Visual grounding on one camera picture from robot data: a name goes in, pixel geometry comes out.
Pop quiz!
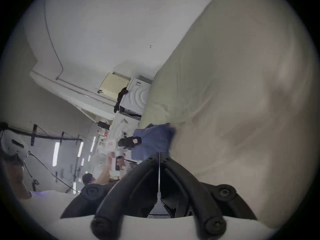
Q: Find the bed with beige sheet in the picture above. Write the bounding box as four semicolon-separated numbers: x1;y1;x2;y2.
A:
138;0;317;231

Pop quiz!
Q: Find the white washing machine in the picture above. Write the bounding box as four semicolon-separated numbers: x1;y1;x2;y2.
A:
119;76;153;120

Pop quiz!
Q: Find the beige carton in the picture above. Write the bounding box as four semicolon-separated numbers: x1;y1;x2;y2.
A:
99;72;132;101

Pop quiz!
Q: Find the dark cloth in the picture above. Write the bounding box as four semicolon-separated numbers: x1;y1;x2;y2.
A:
113;87;129;113

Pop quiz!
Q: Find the person's left forearm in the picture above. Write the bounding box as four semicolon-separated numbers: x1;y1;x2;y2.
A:
94;155;118;185

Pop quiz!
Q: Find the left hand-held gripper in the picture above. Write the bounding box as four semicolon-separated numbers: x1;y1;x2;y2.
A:
99;136;142;157

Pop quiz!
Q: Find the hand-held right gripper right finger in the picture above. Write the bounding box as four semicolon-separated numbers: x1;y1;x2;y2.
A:
159;153;258;238

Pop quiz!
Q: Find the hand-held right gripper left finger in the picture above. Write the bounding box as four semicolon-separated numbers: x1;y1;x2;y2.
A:
60;153;160;238

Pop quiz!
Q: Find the dark blue shirt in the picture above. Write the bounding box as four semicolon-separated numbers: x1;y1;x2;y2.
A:
131;123;177;161

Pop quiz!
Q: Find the person's body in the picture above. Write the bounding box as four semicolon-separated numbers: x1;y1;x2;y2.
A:
0;128;93;237

